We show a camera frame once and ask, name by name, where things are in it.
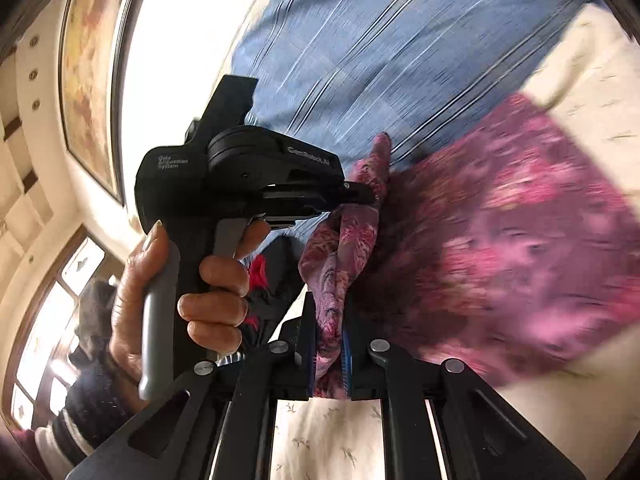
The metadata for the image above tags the purple floral garment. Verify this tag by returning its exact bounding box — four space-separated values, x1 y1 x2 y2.
299 93 639 399

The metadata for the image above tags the dark striped sleeve forearm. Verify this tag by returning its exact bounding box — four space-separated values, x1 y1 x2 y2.
27 351 141 479

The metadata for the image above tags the person left hand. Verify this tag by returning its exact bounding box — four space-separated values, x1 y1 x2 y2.
108 220 270 413

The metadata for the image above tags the cream leaf-print pillow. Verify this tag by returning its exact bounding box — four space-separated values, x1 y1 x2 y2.
272 4 639 479

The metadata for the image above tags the black and red garment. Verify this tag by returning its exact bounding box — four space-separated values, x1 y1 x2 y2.
240 235 304 354

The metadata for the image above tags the blue plaid quilt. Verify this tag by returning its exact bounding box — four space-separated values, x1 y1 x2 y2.
229 0 601 252

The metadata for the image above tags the framed wall painting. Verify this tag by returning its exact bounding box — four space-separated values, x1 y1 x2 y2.
58 0 128 204

